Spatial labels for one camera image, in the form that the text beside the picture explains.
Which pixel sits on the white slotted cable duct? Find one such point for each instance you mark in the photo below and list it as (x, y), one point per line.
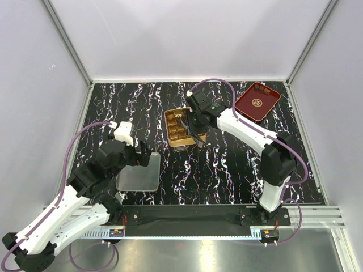
(104, 233)

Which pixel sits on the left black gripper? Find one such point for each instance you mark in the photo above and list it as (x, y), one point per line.
(140, 158)

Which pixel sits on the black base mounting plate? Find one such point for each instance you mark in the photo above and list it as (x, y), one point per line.
(198, 220)

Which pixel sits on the gold chocolate tin box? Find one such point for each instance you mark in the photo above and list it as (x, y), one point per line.
(176, 134)

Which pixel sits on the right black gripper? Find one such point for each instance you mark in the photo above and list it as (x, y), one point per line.
(190, 128)

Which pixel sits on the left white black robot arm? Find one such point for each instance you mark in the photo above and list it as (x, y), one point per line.
(80, 207)

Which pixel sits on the silver tin lid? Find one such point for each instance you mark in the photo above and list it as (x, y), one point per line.
(139, 178)

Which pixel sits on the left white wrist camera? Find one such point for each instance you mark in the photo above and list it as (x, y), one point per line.
(123, 132)

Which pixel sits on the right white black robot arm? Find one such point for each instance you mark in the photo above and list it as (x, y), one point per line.
(277, 163)

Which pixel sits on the red square tray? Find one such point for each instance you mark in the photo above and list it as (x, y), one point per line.
(255, 105)

